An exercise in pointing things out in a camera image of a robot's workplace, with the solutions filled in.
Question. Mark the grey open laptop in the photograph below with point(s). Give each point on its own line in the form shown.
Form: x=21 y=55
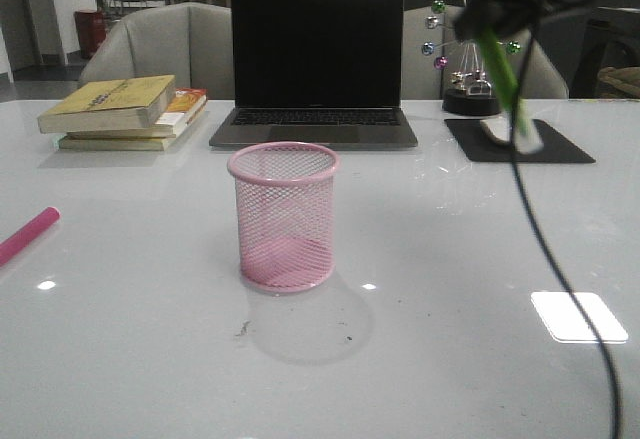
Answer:
x=319 y=71

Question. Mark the grey armchair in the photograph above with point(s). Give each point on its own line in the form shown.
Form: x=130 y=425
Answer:
x=421 y=81
x=191 y=41

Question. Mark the grey left armchair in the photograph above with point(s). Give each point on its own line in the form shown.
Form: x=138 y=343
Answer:
x=191 y=41

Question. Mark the black mouse pad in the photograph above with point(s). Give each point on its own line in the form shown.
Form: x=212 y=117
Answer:
x=478 y=147

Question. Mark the grey right armchair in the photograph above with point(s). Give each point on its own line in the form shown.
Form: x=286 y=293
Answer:
x=421 y=81

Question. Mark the red bin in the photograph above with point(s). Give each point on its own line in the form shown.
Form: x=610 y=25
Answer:
x=91 y=31

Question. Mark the ferris wheel desk ornament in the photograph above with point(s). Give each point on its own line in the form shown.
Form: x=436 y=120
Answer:
x=468 y=91

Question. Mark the orange white middle book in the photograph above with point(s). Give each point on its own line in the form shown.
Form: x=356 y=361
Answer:
x=181 y=112

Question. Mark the white computer mouse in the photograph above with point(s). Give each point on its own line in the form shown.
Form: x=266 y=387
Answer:
x=497 y=129

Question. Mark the pale bottom book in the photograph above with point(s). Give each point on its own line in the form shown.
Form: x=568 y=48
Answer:
x=66 y=142

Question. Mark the dark chair at right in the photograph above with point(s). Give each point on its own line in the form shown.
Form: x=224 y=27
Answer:
x=611 y=39

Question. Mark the pink mesh pen holder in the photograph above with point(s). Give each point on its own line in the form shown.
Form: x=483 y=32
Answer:
x=284 y=204

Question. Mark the pink marker pen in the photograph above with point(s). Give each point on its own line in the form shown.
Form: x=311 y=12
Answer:
x=29 y=232

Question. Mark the green marker pen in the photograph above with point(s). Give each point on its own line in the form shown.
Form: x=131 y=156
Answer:
x=505 y=87

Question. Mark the yellow top book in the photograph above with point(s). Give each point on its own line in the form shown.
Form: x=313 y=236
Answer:
x=119 y=104

